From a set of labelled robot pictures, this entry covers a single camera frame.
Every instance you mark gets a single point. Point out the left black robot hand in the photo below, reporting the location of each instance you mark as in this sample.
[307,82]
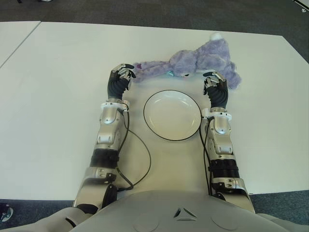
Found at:
[118,84]

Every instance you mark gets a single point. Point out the grey robot torso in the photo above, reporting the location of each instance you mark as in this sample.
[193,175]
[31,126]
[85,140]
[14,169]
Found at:
[154,212]

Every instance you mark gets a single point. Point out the white plate black rim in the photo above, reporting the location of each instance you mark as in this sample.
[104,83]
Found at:
[171,116]

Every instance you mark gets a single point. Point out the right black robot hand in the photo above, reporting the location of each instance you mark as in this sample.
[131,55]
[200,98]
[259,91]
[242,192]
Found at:
[218,96]

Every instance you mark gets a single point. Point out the purple plush bunny doll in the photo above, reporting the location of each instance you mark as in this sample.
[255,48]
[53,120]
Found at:
[207,55]

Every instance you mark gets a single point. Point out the grey caster wheel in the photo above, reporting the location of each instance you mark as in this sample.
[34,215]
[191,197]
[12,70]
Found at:
[6,213]

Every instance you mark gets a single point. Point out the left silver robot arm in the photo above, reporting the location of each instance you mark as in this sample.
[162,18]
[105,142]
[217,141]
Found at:
[109,130]

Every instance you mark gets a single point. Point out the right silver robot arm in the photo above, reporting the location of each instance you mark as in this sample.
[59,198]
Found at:
[223,145]

